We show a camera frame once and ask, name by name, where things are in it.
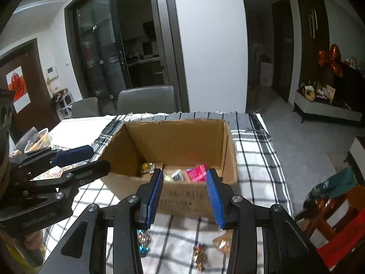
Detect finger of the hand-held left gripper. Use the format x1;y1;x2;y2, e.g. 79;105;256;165
29;160;111;189
17;145;94;168

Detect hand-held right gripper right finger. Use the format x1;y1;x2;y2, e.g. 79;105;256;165
206;168;331;274

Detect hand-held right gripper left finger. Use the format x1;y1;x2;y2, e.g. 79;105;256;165
43;168;164;274

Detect long white snack packet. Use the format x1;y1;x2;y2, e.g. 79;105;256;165
166;169;183;182

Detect yellow candy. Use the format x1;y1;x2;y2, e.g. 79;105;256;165
140;162;156;175

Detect pink snack packet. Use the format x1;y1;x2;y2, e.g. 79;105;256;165
186;164;209;182

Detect bronze foil snack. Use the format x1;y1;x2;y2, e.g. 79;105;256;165
212;231;233;254

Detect blue foil candy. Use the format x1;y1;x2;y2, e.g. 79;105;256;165
137;230;151;257

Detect brown foil candy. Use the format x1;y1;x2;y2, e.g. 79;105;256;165
192;243;208;273

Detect brown cardboard box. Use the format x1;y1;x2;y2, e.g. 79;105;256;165
100;119;238;216

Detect person's left hand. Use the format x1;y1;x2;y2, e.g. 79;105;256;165
24;230;44;244

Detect white plastic basket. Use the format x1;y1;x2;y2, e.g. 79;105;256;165
24;128;52;152

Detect small grey dining chair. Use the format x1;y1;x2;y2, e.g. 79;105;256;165
71;97;100;119

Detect white shoe rack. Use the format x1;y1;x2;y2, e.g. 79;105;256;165
51;88;75;119

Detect black white plaid tablecloth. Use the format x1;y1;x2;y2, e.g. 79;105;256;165
43;111;294;274

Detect wide grey dining chair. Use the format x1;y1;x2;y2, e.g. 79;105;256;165
117;86;176;115

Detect dark glass sliding door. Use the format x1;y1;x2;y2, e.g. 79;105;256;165
65;0;189;115

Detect green cloth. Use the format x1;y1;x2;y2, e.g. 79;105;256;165
304;167;357;206

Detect red wooden chair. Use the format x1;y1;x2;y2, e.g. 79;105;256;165
295;185;365;270

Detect white paper bag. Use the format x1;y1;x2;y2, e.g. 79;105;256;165
258;54;274;87

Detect white low bench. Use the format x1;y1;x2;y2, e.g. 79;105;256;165
294;90;362;126

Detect red foil balloons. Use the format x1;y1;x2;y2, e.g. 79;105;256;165
318;44;345;77

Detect red wall poster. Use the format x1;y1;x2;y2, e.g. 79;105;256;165
6;66;31;113

